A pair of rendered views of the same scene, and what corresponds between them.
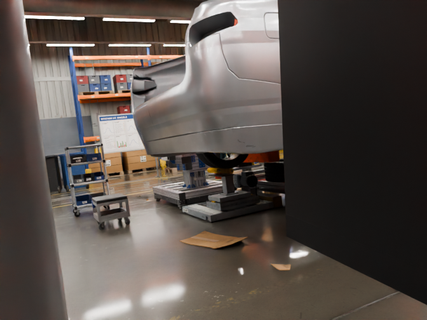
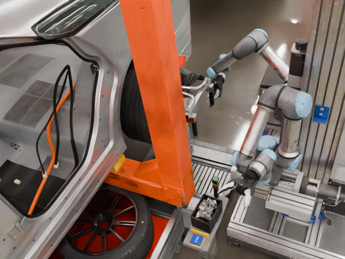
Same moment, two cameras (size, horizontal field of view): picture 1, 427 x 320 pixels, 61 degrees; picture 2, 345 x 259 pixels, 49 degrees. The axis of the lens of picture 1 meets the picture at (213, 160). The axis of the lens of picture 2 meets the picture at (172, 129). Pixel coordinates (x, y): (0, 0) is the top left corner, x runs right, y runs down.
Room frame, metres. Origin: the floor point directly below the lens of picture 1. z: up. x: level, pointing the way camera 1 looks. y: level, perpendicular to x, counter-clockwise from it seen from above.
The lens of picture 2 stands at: (5.98, -1.26, 2.67)
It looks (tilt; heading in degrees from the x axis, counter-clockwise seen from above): 44 degrees down; 147
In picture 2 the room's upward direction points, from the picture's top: 10 degrees counter-clockwise
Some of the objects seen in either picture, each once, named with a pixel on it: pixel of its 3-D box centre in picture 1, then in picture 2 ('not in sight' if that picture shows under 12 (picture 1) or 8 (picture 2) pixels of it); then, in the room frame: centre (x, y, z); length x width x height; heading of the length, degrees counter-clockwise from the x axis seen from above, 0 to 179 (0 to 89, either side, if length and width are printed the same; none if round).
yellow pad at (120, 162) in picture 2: not in sight; (112, 161); (4.22, -0.66, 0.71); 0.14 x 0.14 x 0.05; 26
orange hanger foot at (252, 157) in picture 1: (260, 147); (133, 168); (4.38, -0.58, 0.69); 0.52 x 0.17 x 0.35; 26
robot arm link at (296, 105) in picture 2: not in sight; (290, 131); (5.19, -0.01, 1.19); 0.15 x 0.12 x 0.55; 10
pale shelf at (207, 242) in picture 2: (244, 167); (206, 221); (4.91, -0.41, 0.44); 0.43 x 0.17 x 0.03; 116
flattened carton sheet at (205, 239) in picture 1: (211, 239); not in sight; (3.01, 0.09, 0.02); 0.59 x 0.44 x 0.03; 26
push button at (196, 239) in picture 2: not in sight; (196, 240); (4.98, -0.56, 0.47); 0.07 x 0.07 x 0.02; 26
